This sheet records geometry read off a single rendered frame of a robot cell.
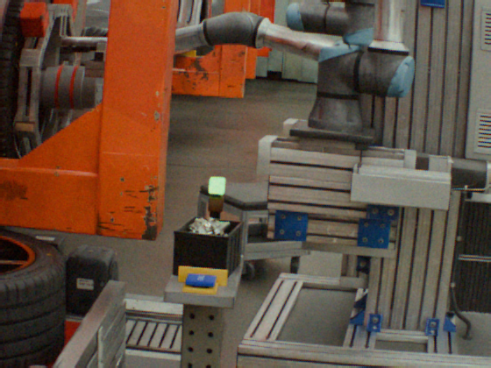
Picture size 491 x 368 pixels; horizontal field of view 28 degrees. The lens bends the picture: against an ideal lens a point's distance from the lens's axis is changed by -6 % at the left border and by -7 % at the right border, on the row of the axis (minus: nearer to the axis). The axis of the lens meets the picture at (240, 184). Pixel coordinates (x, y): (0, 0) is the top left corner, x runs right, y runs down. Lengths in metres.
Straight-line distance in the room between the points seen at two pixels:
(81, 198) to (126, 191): 0.13
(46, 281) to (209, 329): 0.50
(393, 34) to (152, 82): 0.64
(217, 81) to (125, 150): 4.20
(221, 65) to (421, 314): 4.02
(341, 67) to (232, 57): 4.08
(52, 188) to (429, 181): 0.98
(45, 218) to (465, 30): 1.29
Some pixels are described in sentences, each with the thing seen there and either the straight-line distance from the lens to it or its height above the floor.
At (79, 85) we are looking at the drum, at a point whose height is 0.86.
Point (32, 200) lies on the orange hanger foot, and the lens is 2.68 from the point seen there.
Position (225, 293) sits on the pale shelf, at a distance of 2.46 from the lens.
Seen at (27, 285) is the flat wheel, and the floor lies 0.49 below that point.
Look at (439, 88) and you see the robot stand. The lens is 2.89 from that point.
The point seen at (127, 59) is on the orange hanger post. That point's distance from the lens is 2.58.
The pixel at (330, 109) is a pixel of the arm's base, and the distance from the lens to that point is 2.72.
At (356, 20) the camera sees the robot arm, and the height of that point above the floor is 1.12.
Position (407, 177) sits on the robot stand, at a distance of 2.63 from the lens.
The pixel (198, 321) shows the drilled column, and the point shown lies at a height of 0.34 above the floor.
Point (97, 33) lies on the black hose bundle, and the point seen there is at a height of 1.02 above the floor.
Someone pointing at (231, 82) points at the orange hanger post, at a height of 0.62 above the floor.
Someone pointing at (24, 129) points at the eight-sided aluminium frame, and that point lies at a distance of 2.99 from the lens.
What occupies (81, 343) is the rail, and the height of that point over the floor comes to 0.39.
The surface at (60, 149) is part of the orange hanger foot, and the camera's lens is 2.66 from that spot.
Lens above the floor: 1.13
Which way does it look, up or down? 10 degrees down
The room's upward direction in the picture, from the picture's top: 4 degrees clockwise
